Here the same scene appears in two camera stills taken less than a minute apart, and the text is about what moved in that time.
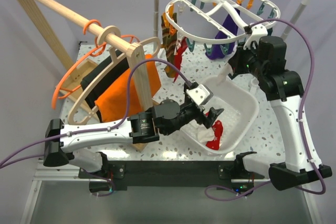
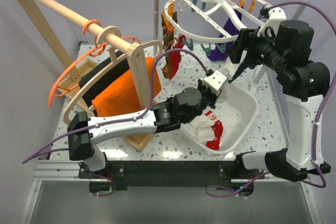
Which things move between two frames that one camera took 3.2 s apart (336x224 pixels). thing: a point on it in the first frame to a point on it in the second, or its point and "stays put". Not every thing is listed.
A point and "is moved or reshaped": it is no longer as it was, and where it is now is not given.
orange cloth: (113, 106) stays put
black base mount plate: (117, 176) stays put
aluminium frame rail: (44, 173) stays put
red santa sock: (218, 128) stays put
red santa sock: (177, 58) is moved or reshaped
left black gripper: (208, 121) to (214, 98)
